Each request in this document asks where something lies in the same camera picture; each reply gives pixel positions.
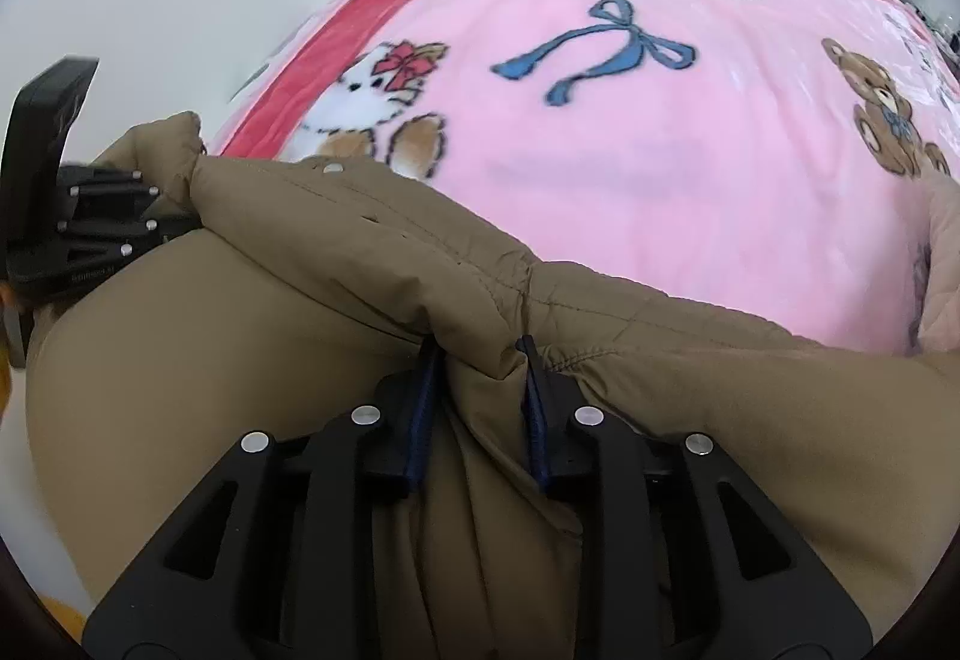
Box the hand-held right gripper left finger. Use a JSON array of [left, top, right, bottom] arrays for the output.
[[81, 337, 445, 660]]

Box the brown padded coat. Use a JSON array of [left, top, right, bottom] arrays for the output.
[[26, 111, 960, 660]]

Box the pink printed blanket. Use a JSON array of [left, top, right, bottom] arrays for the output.
[[206, 0, 960, 357]]

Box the yellow cloth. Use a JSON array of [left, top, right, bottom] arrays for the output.
[[0, 281, 89, 644]]

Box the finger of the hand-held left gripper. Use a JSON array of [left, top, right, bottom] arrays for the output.
[[60, 165, 164, 212], [60, 216, 205, 271]]

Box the white bed sheet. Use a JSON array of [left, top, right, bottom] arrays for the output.
[[221, 0, 353, 106]]

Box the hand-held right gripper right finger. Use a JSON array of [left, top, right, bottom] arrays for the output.
[[516, 334, 875, 660]]

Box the pale pink quilted cloth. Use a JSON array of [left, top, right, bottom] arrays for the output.
[[904, 169, 960, 361]]

